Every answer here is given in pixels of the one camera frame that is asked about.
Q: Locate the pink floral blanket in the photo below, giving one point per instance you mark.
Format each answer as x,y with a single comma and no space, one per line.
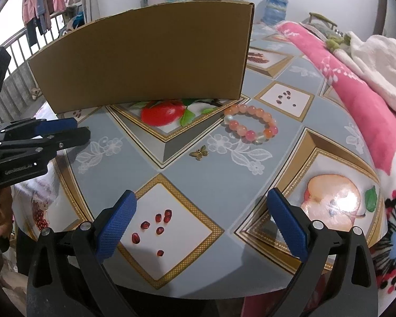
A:
359,105

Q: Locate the metal balcony railing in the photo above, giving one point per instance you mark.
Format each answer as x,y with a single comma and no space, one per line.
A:
23,33

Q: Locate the beige slipper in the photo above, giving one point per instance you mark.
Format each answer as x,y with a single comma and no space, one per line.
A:
36,93

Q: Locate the brown cardboard box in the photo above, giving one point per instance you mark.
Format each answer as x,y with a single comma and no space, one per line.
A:
142,56

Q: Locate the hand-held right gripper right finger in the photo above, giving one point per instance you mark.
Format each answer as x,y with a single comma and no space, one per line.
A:
290,224

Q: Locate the white towel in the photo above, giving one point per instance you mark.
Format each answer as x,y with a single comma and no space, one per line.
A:
382,66

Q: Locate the olive green cloth bundle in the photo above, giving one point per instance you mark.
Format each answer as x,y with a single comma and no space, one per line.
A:
338,42

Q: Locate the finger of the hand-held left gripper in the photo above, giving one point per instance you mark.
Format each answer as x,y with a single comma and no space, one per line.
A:
59,125
69,138

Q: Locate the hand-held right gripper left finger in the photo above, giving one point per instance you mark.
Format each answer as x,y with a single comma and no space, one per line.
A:
115,224

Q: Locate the row of hanging clothes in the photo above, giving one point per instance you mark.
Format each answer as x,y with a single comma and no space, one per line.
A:
43,3

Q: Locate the person's left hand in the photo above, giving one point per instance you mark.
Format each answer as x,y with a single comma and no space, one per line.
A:
1,214

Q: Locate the blue water jug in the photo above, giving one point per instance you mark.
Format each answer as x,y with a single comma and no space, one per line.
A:
276,8

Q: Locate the gold bee charm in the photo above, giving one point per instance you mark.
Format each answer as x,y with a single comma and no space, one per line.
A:
200,153

